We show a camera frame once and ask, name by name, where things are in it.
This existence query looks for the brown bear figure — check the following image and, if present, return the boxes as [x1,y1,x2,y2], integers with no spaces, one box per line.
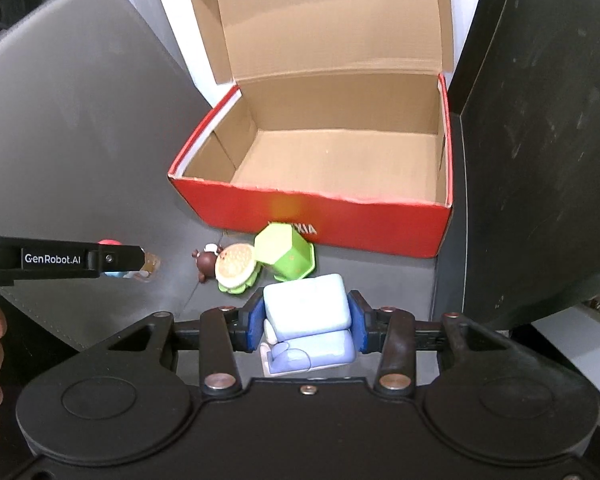
[191,243,226,283]

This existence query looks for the small red-capped figure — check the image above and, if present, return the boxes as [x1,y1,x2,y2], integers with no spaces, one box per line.
[100,237,162,282]

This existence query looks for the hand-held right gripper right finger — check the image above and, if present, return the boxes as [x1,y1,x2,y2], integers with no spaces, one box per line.
[347,290,511,395]

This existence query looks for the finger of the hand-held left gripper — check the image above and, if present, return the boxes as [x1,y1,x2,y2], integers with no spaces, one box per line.
[99,244,146,280]

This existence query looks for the white power adapter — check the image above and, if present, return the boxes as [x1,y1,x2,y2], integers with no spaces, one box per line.
[263,273,354,335]

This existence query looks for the red cardboard box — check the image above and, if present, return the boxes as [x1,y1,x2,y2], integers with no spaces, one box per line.
[167,0,455,259]

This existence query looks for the pale blue power adapter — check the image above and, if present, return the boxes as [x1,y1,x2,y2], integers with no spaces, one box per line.
[260,329,357,377]

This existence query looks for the black panel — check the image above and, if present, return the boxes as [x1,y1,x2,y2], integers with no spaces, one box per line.
[447,0,600,331]

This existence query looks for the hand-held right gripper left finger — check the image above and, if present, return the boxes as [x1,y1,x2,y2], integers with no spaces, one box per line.
[107,291,267,396]

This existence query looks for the green toy cup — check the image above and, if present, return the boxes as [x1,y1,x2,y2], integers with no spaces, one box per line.
[253,222,317,283]

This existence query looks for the toy burger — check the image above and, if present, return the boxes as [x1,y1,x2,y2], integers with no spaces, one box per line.
[215,243,258,294]

